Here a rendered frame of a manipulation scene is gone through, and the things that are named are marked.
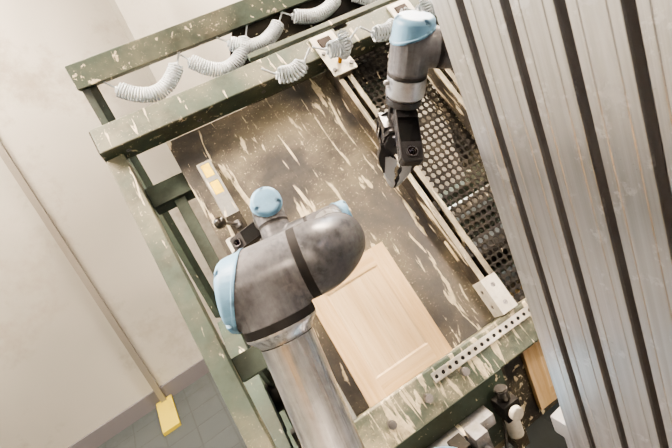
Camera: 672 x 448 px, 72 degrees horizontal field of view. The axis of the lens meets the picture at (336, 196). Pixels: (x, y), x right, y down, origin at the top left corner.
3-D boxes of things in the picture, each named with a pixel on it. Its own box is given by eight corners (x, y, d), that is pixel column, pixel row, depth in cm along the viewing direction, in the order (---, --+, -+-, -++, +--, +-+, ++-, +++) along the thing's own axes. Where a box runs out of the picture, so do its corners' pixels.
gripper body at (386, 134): (407, 135, 101) (415, 84, 94) (419, 157, 95) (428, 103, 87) (374, 137, 100) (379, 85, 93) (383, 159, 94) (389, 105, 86)
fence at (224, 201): (341, 427, 135) (343, 428, 132) (198, 170, 161) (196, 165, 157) (355, 417, 137) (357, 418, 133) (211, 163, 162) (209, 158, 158)
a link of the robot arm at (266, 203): (256, 221, 106) (244, 190, 109) (258, 235, 117) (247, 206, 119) (288, 210, 108) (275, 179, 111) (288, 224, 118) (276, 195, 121)
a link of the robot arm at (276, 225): (315, 249, 106) (297, 207, 109) (270, 269, 105) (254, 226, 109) (319, 254, 113) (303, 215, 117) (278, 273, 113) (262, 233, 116)
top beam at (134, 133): (110, 168, 157) (99, 154, 148) (98, 145, 160) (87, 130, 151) (566, -37, 218) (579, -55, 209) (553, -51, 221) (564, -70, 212)
